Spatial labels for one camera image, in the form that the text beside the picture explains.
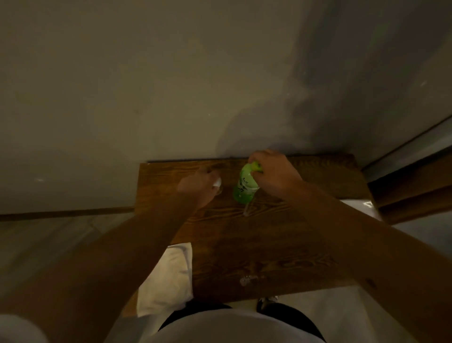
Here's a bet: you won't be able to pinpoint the person's left hand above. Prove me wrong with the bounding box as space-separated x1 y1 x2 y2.
176 165 224 210

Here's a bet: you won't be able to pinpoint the person's right hand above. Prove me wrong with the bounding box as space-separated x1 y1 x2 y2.
248 149 305 203

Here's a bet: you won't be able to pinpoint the green plastic bottle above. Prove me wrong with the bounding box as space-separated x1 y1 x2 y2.
232 162 264 206

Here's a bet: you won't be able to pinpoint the person's right forearm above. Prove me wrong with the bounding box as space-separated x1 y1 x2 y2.
282 180 452 343

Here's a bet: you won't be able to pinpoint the person's left forearm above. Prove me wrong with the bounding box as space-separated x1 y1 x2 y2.
0 192 206 343

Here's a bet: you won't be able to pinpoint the white cloth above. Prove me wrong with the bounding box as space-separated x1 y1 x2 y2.
137 242 194 318

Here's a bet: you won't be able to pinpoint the shoe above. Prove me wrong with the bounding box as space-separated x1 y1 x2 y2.
257 296 280 312

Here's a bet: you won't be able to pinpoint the wooden baseboard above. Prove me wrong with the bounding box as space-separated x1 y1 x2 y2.
0 206 135 222

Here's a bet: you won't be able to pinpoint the white shirt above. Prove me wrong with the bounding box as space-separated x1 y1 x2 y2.
0 309 326 343

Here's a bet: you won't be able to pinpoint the black shorts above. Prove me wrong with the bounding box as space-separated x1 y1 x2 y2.
158 300 326 342

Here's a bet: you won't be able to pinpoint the dark wooden door frame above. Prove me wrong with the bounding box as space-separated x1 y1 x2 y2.
367 147 452 225

